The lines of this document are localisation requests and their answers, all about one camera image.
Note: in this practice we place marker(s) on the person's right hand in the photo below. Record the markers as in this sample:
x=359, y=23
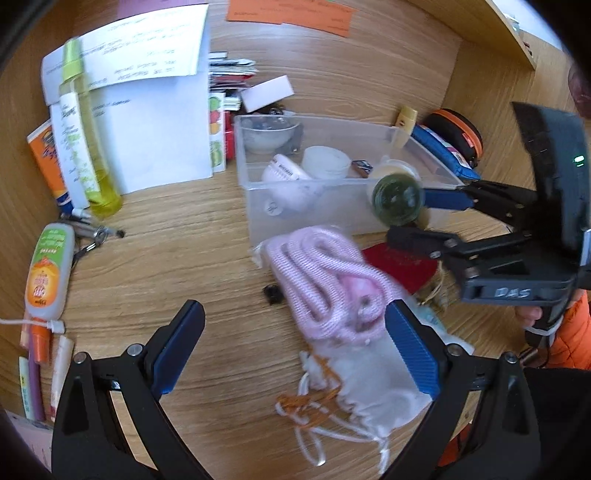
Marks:
x=530, y=316

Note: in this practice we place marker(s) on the orange marker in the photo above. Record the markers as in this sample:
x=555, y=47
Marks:
x=39, y=344

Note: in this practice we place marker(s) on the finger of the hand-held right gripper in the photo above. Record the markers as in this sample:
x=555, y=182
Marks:
x=445, y=197
x=415, y=237

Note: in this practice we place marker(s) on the white lotion tube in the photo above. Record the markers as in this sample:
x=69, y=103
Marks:
x=69, y=138

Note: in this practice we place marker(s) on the purple paper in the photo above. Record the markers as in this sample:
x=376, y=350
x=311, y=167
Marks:
x=157, y=5

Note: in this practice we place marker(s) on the small black object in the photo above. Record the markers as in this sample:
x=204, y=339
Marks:
x=273, y=295

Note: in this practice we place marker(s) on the white round jar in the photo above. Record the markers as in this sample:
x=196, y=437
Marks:
x=325, y=162

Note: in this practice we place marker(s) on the small white tube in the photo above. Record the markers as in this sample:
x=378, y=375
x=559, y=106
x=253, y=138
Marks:
x=61, y=374

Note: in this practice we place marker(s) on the orange and green bottle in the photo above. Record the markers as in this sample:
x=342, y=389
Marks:
x=48, y=272

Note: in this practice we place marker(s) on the clear plastic bin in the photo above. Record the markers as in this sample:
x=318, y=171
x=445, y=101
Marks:
x=332, y=203

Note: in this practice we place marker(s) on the cream printed paper sheet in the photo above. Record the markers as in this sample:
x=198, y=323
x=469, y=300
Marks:
x=152, y=41

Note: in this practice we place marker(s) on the wooden desktop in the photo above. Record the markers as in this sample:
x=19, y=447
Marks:
x=184, y=258

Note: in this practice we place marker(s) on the beige tube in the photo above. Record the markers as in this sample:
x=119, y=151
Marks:
x=406, y=120

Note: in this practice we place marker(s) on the fruit sticker sheet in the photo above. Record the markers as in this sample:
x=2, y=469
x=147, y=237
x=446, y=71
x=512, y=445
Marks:
x=216, y=134

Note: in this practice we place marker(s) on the orange sunscreen tube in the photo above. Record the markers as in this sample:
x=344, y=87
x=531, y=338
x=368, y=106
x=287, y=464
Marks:
x=46, y=157

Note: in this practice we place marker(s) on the white bowl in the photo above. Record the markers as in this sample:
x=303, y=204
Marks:
x=270, y=136

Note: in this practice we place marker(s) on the white paper sheet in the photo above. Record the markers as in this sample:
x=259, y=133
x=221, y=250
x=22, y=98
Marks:
x=157, y=134

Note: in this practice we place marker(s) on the black and orange case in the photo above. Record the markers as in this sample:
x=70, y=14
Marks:
x=461, y=129

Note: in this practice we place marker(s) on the green round bottle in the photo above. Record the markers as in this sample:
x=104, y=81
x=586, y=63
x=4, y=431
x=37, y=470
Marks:
x=398, y=199

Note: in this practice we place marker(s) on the white round bottle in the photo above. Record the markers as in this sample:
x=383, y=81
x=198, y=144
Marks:
x=288, y=180

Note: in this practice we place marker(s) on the wooden shelf board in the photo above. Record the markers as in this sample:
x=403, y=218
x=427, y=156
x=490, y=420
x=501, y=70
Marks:
x=521, y=32

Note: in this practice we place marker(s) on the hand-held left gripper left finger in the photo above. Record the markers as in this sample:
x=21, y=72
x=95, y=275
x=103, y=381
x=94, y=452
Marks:
x=178, y=344

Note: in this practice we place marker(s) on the yellow-green spray bottle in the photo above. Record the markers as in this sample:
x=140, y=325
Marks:
x=99, y=152

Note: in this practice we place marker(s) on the person's right forearm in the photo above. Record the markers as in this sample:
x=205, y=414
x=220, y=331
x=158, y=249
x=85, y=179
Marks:
x=575, y=332

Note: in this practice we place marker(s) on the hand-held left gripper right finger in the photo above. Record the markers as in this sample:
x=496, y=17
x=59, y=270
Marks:
x=413, y=348

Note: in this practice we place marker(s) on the orange paper note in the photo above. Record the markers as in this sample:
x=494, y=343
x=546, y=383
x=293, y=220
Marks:
x=291, y=14

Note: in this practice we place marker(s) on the purple pen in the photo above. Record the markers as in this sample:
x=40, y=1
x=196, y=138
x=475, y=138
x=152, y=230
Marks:
x=37, y=392

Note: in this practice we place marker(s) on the white card box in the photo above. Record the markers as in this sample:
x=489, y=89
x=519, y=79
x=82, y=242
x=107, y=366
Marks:
x=267, y=94

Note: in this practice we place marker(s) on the blue pencil case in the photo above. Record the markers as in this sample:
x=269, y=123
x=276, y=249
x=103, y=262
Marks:
x=443, y=152

